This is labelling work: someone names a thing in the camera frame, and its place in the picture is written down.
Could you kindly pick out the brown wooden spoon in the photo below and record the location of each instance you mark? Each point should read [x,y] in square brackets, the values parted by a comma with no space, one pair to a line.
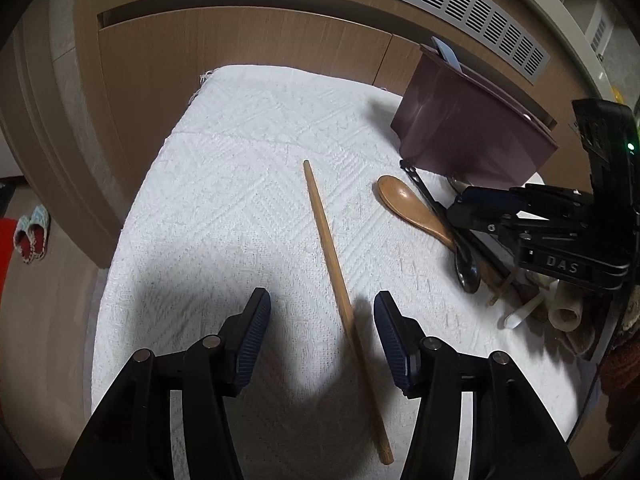
[403,203]

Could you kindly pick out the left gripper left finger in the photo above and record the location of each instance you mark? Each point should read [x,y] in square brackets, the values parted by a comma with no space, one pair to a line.
[242,336]

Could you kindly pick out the translucent brown plastic spoon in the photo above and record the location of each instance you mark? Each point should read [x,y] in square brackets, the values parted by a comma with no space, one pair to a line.
[493,271]

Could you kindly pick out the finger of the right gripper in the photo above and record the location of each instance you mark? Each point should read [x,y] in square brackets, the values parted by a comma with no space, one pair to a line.
[500,196]
[493,219]

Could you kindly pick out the white textured cloth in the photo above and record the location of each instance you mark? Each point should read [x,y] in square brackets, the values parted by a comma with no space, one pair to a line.
[224,209]

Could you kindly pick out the gloved right hand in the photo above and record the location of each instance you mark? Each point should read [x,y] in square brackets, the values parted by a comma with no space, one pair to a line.
[565,311]

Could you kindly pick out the maroon plastic utensil holder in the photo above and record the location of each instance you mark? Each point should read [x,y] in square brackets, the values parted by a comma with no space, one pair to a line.
[461,125]

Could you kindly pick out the pair of slippers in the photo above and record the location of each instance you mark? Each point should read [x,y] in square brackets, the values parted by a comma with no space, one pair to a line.
[30,238]

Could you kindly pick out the wooden chopstick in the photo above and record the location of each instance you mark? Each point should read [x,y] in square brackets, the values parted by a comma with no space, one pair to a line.
[347,315]
[502,288]

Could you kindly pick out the black camera box green light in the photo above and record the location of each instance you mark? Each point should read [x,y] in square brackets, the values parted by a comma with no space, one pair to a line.
[610,138]

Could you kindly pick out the red floor mat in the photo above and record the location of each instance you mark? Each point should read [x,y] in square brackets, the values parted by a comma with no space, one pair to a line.
[7,228]

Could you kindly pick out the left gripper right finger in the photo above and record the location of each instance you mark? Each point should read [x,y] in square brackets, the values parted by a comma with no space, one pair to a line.
[400,341]

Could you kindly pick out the blue plastic spoon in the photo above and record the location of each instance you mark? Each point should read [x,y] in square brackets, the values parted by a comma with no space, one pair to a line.
[447,54]

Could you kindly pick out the grey stone countertop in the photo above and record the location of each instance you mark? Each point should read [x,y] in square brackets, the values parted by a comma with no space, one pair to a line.
[601,42]

